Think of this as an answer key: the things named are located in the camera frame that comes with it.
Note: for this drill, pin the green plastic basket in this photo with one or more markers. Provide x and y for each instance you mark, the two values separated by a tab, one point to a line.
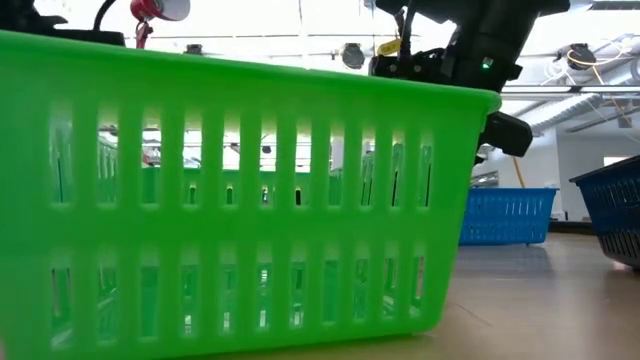
250	230

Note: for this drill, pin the black plastic basket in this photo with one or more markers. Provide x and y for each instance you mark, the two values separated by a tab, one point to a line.
617	210

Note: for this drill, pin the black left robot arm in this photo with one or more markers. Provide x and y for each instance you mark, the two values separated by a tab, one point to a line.
25	17

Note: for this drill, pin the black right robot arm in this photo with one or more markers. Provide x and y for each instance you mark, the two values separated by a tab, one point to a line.
495	30

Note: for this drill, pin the red desk lamp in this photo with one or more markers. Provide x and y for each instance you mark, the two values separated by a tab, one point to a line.
150	7

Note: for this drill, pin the small black ceiling fixture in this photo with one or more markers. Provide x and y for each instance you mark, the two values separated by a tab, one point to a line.
193	49

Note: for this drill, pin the long ceiling light bar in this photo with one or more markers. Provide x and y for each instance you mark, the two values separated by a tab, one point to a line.
550	89

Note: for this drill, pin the blue plastic basket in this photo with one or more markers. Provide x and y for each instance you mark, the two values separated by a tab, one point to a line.
510	217

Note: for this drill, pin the silver ventilation duct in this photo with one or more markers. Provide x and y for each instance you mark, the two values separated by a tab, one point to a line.
575	111

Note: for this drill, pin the black aluminium table frame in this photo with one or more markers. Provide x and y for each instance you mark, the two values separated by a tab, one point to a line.
572	227

